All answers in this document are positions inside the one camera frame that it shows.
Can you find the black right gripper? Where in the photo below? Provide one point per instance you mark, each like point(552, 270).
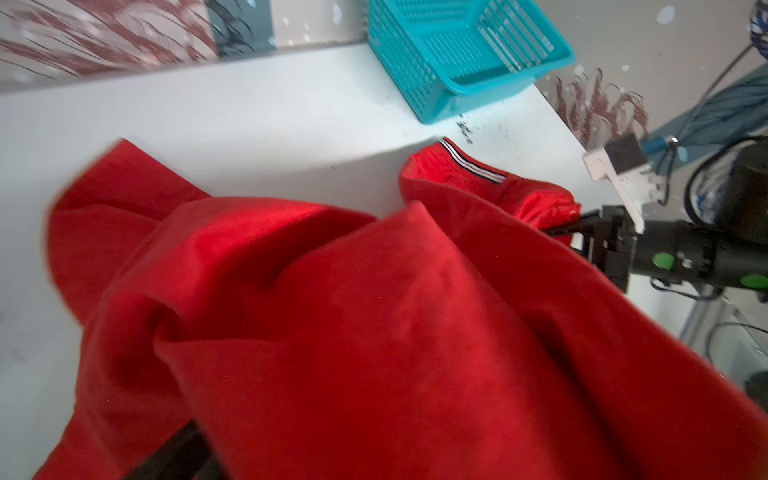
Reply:
point(607, 241)

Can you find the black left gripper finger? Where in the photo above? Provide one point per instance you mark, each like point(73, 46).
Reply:
point(186, 455)

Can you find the red trousers with striped trim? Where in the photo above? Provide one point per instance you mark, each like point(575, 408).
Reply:
point(451, 340)

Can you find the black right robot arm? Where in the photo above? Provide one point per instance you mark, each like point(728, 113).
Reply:
point(728, 252)

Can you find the teal plastic basket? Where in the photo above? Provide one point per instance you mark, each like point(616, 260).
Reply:
point(450, 57)

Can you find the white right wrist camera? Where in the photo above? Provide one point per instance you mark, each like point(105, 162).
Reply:
point(624, 163)

